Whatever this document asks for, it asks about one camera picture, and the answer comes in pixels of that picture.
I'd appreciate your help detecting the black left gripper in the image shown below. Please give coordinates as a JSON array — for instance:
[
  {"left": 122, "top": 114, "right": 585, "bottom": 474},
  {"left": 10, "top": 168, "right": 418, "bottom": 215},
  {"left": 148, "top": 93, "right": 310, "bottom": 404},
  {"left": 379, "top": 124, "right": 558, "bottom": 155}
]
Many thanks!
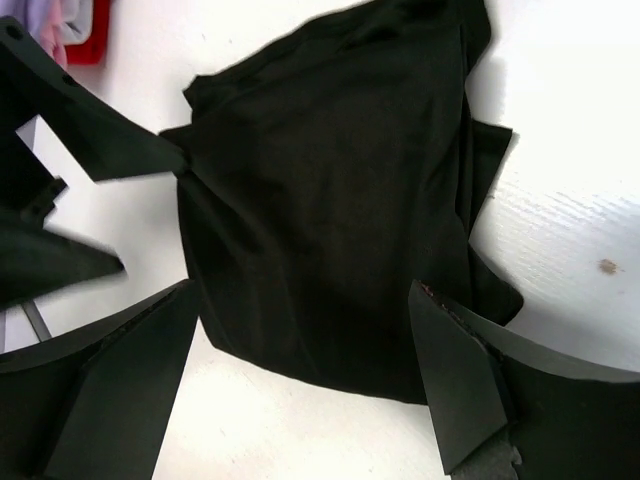
[{"left": 1, "top": 16, "right": 184, "bottom": 308}]

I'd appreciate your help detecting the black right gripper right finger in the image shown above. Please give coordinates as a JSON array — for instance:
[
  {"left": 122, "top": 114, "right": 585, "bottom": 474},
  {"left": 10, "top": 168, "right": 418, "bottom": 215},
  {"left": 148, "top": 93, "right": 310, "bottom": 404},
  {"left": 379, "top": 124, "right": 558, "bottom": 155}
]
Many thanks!
[{"left": 409, "top": 282, "right": 639, "bottom": 479}]

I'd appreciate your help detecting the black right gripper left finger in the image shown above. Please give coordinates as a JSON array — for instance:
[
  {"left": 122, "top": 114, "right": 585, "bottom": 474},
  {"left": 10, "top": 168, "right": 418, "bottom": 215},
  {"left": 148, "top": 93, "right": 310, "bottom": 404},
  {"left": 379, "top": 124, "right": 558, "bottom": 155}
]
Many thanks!
[{"left": 1, "top": 280, "right": 199, "bottom": 479}]

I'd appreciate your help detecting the black t-shirt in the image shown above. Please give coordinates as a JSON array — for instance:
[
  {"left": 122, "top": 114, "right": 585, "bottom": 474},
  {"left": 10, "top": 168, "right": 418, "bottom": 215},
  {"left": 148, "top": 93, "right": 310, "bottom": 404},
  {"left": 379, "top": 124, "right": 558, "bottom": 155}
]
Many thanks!
[{"left": 164, "top": 1, "right": 523, "bottom": 404}]

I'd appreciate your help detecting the folded red t-shirt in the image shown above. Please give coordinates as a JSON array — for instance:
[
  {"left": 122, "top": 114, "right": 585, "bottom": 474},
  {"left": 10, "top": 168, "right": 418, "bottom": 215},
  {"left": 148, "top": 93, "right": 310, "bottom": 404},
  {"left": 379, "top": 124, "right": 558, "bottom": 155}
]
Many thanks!
[{"left": 65, "top": 0, "right": 112, "bottom": 66}]

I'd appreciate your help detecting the folded pink t-shirt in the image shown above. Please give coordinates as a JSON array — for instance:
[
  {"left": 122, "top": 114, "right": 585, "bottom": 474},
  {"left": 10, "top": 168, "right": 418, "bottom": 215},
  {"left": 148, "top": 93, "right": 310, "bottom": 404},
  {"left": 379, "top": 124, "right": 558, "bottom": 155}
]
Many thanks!
[{"left": 38, "top": 0, "right": 94, "bottom": 69}]

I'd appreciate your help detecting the folded lavender t-shirt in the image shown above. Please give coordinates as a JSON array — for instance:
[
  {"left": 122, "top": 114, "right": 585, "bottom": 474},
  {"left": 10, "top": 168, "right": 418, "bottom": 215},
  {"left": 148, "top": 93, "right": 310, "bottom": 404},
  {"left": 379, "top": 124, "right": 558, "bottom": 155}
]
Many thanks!
[{"left": 0, "top": 0, "right": 53, "bottom": 40}]

